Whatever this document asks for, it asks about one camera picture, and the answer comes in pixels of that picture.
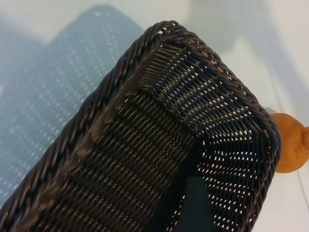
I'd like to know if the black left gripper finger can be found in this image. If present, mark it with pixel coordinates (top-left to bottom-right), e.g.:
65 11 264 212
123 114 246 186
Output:
182 175 214 232

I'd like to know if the dark brown wicker basket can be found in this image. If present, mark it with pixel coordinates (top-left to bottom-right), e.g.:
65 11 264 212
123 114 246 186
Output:
0 20 283 232

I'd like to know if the orange with knobbed top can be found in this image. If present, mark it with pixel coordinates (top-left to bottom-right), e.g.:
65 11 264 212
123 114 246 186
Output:
271 113 309 174

